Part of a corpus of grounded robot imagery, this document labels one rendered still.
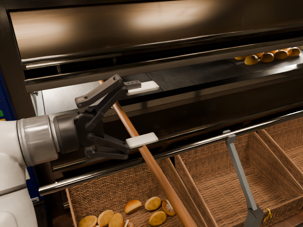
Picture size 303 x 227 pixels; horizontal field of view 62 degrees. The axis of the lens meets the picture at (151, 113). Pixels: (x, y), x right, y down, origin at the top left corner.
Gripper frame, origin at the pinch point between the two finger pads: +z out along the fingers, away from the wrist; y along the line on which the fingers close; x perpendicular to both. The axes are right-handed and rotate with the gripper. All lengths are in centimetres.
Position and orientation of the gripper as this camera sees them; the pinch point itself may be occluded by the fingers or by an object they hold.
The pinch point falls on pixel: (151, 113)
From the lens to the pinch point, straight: 56.3
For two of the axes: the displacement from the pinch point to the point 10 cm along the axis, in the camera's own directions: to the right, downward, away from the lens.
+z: 9.2, -2.1, 3.4
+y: 0.0, 8.4, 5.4
